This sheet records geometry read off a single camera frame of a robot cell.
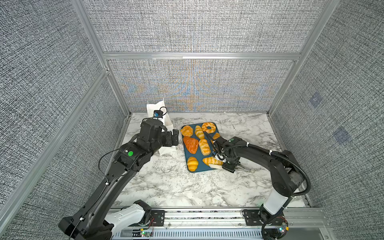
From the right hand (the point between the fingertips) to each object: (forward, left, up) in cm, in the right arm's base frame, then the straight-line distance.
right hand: (232, 163), depth 88 cm
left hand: (+2, +33, +29) cm, 44 cm away
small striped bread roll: (+21, +19, +3) cm, 28 cm away
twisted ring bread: (+28, +15, 0) cm, 32 cm away
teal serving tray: (0, +18, -3) cm, 18 cm away
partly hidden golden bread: (+21, +7, -1) cm, 23 cm away
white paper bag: (+29, +43, +20) cm, 56 cm away
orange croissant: (+14, +24, +1) cm, 28 cm away
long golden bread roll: (+1, +12, +1) cm, 12 cm away
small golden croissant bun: (-1, +24, +1) cm, 24 cm away
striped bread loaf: (+11, +16, +1) cm, 20 cm away
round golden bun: (+24, +27, +2) cm, 36 cm away
